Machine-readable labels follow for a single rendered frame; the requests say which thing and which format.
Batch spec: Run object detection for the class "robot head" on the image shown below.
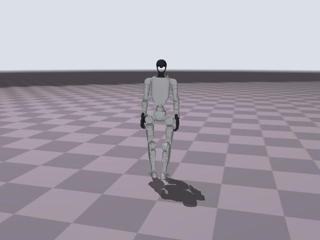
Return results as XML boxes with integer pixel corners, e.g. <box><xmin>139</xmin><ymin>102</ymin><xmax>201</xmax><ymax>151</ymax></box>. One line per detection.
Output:
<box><xmin>156</xmin><ymin>59</ymin><xmax>167</xmax><ymax>78</ymax></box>

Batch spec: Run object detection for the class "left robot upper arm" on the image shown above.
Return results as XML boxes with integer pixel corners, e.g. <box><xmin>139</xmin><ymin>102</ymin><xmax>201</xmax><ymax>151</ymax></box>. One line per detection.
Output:
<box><xmin>143</xmin><ymin>77</ymin><xmax>152</xmax><ymax>101</ymax></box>

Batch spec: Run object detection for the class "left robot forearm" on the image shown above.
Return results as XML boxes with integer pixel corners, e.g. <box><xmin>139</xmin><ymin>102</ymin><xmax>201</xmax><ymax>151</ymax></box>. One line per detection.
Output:
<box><xmin>141</xmin><ymin>95</ymin><xmax>148</xmax><ymax>116</ymax></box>

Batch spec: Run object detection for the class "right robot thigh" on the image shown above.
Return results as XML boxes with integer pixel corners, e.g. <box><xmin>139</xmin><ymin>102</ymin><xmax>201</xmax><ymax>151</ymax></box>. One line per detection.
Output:
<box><xmin>162</xmin><ymin>114</ymin><xmax>175</xmax><ymax>152</ymax></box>

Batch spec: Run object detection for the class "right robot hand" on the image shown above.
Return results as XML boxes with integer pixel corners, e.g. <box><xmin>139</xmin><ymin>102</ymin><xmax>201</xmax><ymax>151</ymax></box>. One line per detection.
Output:
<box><xmin>173</xmin><ymin>114</ymin><xmax>180</xmax><ymax>132</ymax></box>

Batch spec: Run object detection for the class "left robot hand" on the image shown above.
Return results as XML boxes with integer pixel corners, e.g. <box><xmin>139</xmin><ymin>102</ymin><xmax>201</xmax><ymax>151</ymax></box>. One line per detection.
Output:
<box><xmin>140</xmin><ymin>112</ymin><xmax>146</xmax><ymax>129</ymax></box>

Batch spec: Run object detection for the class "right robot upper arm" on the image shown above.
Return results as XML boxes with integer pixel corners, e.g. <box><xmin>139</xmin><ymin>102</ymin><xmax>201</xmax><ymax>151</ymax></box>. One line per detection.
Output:
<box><xmin>170</xmin><ymin>78</ymin><xmax>178</xmax><ymax>102</ymax></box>

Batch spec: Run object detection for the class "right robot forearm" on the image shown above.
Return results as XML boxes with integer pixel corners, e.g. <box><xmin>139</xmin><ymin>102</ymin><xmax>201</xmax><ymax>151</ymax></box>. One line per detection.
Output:
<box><xmin>173</xmin><ymin>96</ymin><xmax>180</xmax><ymax>118</ymax></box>

